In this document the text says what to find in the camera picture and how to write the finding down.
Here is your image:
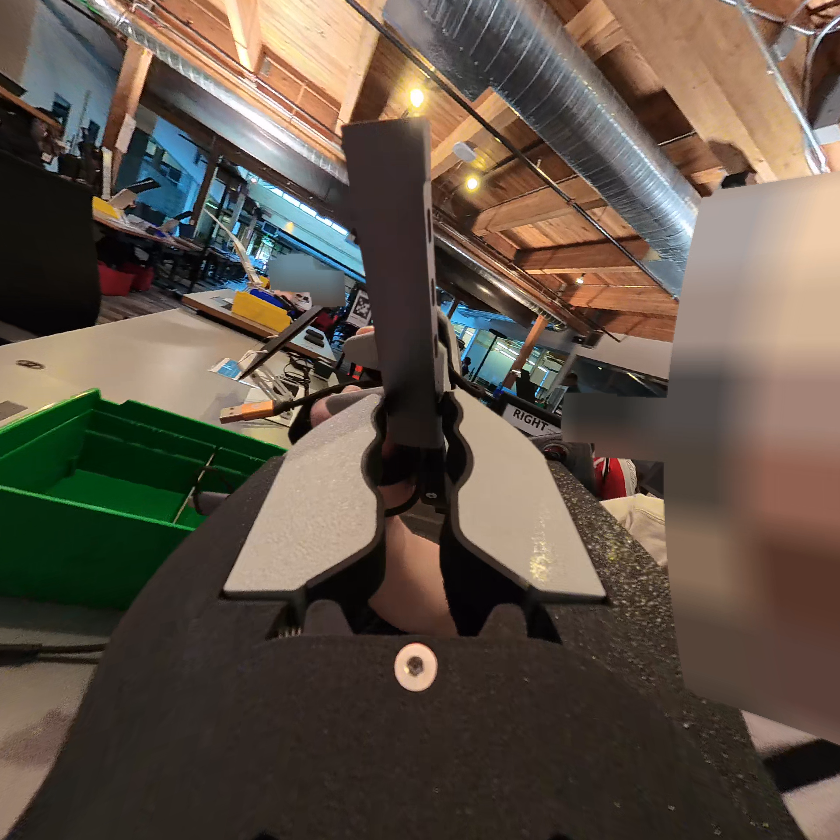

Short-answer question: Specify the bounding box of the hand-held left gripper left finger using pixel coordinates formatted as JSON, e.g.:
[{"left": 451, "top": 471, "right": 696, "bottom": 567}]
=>
[{"left": 222, "top": 392, "right": 386, "bottom": 602}]

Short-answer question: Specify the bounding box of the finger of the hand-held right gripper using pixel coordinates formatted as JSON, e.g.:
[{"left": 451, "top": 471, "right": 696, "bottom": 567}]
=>
[
  {"left": 343, "top": 330, "right": 383, "bottom": 371},
  {"left": 433, "top": 314, "right": 463, "bottom": 395}
]

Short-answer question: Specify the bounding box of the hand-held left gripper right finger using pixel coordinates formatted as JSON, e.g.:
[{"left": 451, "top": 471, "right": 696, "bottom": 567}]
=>
[{"left": 442, "top": 390, "right": 607, "bottom": 603}]

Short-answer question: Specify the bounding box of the grey usb hub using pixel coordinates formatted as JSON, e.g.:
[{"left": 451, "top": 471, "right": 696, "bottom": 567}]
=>
[{"left": 340, "top": 119, "right": 455, "bottom": 455}]

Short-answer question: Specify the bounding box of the black hub cable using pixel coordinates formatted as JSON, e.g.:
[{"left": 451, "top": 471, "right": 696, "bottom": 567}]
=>
[{"left": 386, "top": 450, "right": 455, "bottom": 521}]

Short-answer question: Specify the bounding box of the black usb cable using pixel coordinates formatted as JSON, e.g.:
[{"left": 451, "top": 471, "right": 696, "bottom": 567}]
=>
[{"left": 218, "top": 386, "right": 345, "bottom": 426}]

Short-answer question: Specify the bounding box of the person's right hand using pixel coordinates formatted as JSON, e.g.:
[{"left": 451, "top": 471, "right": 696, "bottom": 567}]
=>
[{"left": 367, "top": 511, "right": 458, "bottom": 636}]

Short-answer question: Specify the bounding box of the black tablet stand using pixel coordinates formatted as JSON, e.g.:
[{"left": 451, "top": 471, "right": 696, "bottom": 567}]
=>
[{"left": 238, "top": 304, "right": 324, "bottom": 383}]

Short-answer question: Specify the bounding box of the yellow bin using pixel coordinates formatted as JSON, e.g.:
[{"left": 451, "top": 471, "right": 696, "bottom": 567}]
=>
[{"left": 232, "top": 289, "right": 294, "bottom": 333}]

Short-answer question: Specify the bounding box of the white clothing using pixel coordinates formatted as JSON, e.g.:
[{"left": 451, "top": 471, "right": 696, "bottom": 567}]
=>
[{"left": 600, "top": 495, "right": 668, "bottom": 567}]

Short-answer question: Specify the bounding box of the thin metal tool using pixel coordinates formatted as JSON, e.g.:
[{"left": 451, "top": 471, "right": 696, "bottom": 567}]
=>
[{"left": 172, "top": 449, "right": 232, "bottom": 527}]

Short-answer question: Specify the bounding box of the green plastic tray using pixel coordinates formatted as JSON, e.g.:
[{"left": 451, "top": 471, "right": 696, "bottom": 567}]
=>
[{"left": 0, "top": 387, "right": 290, "bottom": 613}]

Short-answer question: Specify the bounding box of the red bin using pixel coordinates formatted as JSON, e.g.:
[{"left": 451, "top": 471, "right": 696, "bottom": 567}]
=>
[{"left": 98, "top": 261, "right": 156, "bottom": 294}]

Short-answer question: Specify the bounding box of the black chair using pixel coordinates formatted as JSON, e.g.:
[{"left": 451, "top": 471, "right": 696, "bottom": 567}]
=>
[{"left": 0, "top": 150, "right": 102, "bottom": 343}]

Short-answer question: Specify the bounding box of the checkered cloth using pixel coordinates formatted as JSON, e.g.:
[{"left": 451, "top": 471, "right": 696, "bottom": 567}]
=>
[{"left": 740, "top": 711, "right": 840, "bottom": 840}]

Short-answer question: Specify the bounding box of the large silver air duct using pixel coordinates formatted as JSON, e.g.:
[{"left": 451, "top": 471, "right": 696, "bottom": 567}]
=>
[{"left": 384, "top": 0, "right": 700, "bottom": 298}]

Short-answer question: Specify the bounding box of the slim silver air duct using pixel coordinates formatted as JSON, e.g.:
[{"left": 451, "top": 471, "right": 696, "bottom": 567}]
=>
[{"left": 98, "top": 0, "right": 350, "bottom": 186}]

